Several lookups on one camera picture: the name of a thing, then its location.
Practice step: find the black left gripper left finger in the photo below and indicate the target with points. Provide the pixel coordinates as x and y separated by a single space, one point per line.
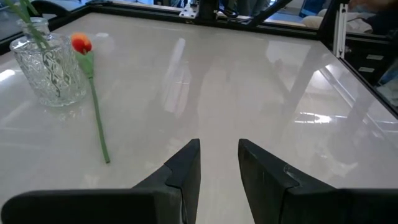
109 207

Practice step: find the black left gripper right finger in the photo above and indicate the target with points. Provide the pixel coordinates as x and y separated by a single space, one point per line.
311 207

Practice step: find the yellow artificial tulip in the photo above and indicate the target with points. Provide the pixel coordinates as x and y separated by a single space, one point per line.
35 32

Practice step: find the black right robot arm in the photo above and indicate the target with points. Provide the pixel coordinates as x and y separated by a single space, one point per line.
208 9

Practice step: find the clear cut-glass vase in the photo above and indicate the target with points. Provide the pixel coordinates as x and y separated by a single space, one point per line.
56 84

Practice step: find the silver aluminium extrusion post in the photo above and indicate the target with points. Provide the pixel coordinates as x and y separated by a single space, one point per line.
340 31

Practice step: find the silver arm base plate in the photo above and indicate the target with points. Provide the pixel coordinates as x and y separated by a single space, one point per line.
189 11

